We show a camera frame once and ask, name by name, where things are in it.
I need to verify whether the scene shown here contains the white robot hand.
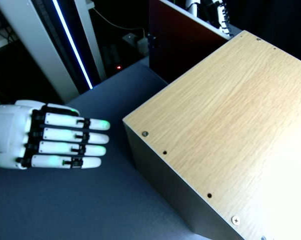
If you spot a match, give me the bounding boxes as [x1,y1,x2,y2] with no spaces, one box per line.
[0,99,111,171]
[184,0,233,38]

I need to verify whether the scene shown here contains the light wooden box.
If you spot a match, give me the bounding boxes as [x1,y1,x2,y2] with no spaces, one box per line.
[122,29,301,240]

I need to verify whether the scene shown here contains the grey power adapter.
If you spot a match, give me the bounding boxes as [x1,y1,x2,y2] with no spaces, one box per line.
[136,36,150,56]

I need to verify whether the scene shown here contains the grey table cloth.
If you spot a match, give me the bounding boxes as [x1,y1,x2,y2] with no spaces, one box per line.
[0,56,213,240]

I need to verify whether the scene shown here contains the LED light strip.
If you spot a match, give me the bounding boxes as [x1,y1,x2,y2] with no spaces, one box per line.
[51,0,94,90]

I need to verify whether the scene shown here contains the black power strip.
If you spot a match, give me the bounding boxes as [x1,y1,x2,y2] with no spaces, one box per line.
[101,44,124,72]

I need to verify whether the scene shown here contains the wide white frame post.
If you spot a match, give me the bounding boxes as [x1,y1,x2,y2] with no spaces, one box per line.
[0,0,81,104]

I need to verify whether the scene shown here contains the dark wall plug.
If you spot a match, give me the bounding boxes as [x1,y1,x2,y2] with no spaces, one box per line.
[122,32,138,46]

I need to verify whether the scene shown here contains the thin pale cable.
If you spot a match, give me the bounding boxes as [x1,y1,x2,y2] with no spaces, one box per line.
[92,6,147,39]

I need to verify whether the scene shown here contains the narrow white frame post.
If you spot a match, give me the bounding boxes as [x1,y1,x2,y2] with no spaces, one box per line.
[73,0,108,81]

